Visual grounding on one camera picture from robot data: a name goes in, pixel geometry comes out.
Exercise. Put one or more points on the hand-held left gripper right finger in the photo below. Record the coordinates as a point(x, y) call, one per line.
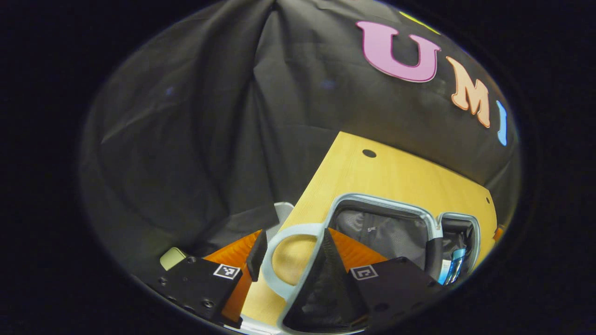
point(342, 284)

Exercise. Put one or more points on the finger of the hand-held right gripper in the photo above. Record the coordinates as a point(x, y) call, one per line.
point(499, 233)

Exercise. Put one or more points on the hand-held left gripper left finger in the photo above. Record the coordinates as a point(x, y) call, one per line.
point(257, 256)

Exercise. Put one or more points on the blue skin care tube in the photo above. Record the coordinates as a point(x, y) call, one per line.
point(457, 265)

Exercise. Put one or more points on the light blue suitcase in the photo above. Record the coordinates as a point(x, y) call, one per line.
point(386, 232)

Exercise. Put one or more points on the white skin care tube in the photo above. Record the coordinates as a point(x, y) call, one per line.
point(443, 273)

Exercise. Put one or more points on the pale green item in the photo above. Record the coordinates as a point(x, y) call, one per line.
point(172, 258)

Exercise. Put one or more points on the black backdrop cloth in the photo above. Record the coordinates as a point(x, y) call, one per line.
point(186, 139)

